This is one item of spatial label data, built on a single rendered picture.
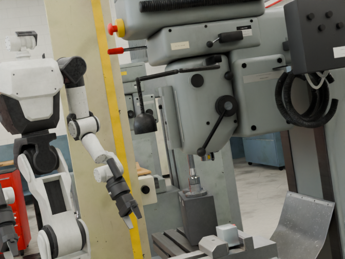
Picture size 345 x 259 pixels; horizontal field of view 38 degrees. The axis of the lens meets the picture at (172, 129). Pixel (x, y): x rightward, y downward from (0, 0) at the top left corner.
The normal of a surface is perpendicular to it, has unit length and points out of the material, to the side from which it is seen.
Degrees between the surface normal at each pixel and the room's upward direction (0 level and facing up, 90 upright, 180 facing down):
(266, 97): 90
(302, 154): 90
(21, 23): 90
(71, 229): 66
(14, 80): 90
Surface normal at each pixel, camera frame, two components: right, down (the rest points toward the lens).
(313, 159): -0.95, 0.17
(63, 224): 0.44, -0.44
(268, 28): 0.28, 0.00
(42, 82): 0.56, -0.04
